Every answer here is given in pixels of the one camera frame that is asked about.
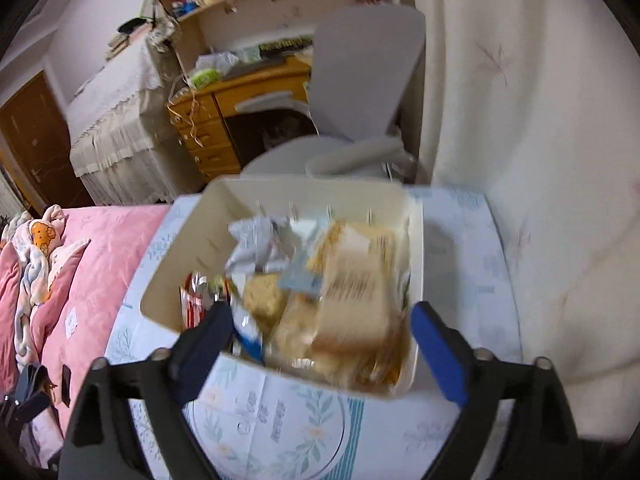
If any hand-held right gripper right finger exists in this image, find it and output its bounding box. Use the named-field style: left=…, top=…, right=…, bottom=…
left=411, top=301, right=584, bottom=480

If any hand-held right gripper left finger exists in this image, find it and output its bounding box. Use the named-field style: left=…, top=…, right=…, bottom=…
left=60, top=301, right=236, bottom=480

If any red snack packet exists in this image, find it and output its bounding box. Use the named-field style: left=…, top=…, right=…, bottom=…
left=180, top=272, right=231, bottom=331

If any white plastic storage box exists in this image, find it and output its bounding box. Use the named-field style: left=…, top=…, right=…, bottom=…
left=140, top=177, right=426, bottom=401

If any yellow bread packet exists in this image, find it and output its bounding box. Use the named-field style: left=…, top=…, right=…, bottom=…
left=305, top=220, right=406, bottom=356

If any white and red packet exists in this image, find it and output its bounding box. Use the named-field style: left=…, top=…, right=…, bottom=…
left=227, top=215, right=321, bottom=281

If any pink blanket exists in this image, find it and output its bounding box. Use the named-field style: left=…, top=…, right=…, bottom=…
left=0, top=204, right=173, bottom=441

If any blue denim cloth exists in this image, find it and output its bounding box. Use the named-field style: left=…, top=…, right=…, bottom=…
left=15, top=364, right=51, bottom=426

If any cartoon printed blanket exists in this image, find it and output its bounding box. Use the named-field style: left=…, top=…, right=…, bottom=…
left=0, top=205, right=91, bottom=371

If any wooden desk with drawers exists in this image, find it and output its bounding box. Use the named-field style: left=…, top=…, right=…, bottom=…
left=166, top=57, right=313, bottom=183

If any cream leaf print curtain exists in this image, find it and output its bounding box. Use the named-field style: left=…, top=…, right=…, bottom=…
left=400, top=0, right=640, bottom=441

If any white lace covered furniture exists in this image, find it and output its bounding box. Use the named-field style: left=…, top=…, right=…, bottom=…
left=67, top=35, right=201, bottom=206

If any brown wooden door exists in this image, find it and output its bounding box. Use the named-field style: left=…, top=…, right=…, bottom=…
left=0, top=71, right=96, bottom=216

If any black keyboard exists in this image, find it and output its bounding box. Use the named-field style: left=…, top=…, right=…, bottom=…
left=225, top=57, right=296, bottom=81

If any white plastic bag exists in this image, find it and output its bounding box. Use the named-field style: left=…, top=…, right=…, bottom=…
left=195, top=51, right=241, bottom=73

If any grey office chair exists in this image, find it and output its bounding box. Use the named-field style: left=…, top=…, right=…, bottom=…
left=235, top=0, right=426, bottom=183

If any dark printed pencil case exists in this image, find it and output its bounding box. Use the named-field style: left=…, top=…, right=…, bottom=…
left=260, top=37, right=313, bottom=53

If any floral fabric bag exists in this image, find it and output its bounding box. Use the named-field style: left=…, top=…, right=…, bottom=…
left=147, top=22, right=178, bottom=51

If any stack of books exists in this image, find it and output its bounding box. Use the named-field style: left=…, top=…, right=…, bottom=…
left=105, top=32, right=133, bottom=58

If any white cable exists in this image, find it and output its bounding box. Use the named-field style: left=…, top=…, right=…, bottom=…
left=167, top=75, right=201, bottom=148

